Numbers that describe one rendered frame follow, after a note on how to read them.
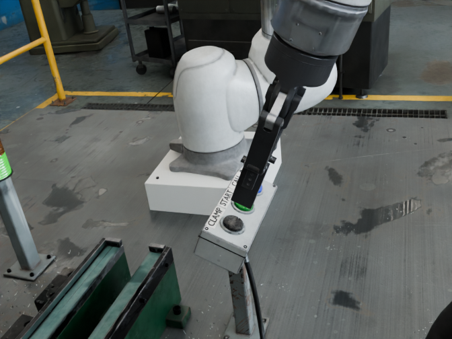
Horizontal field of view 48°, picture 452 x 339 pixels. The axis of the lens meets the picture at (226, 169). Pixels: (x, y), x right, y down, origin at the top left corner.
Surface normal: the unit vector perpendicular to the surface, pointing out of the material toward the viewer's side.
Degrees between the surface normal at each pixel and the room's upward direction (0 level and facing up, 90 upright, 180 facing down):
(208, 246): 90
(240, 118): 99
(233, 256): 90
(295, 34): 90
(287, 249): 0
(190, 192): 90
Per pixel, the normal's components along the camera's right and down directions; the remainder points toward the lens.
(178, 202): -0.29, 0.49
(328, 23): 0.06, 0.61
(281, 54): -0.66, 0.28
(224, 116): 0.47, 0.41
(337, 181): -0.11, -0.87
